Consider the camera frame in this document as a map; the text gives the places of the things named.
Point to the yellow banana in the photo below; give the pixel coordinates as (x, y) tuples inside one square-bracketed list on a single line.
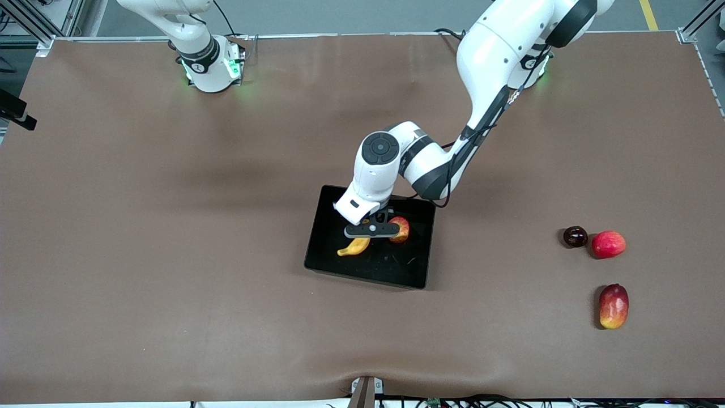
[(357, 246)]

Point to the red yellow apple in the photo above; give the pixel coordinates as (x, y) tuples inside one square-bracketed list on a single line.
[(404, 229)]

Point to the black plastic box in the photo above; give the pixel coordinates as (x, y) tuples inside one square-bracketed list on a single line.
[(340, 221)]

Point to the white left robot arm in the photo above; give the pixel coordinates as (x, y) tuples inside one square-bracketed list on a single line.
[(493, 51)]

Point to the brown table cover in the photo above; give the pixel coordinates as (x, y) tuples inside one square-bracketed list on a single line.
[(283, 340)]

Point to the dark purple plum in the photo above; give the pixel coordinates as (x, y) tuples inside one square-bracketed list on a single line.
[(575, 236)]

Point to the red peach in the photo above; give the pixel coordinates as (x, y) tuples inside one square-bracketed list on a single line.
[(609, 244)]

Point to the red yellow mango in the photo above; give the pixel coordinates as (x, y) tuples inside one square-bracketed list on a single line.
[(614, 306)]

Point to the aluminium frame profile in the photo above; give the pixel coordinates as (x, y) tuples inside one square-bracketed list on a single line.
[(699, 22), (34, 22)]

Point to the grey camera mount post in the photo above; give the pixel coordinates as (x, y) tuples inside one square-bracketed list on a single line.
[(362, 394)]

